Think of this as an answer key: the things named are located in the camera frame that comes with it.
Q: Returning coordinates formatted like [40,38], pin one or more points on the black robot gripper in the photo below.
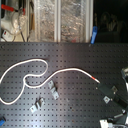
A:
[109,94]

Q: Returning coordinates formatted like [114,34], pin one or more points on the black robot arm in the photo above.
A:
[120,120]

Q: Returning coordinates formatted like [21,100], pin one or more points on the blue clamp at board edge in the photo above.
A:
[94,34]

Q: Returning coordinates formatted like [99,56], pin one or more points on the black perforated board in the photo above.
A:
[76,69]

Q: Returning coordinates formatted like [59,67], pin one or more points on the clear plastic wrapped panel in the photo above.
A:
[63,20]

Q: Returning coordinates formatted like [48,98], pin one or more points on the blue object bottom left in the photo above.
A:
[2,120]

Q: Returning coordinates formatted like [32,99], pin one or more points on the white device with red part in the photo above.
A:
[15,20]

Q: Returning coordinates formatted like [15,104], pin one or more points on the upper grey cable clip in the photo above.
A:
[53,90]

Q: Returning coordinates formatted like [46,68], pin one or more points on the grey cable clip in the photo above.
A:
[37,105]
[53,90]

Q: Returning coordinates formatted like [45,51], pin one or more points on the lower grey cable clip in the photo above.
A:
[37,105]

